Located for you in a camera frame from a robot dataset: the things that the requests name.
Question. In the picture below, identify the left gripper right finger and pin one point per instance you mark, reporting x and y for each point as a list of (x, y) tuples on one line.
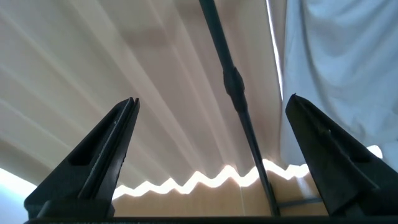
[(342, 186)]

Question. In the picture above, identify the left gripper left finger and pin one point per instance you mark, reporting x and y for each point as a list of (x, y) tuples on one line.
[(62, 189)]

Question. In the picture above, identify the pale grey shorts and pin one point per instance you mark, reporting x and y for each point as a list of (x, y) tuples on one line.
[(342, 46)]

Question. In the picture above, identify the black clothes rack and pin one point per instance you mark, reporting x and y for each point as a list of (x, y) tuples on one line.
[(233, 81)]

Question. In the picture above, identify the window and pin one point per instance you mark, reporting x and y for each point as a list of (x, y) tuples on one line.
[(12, 199)]

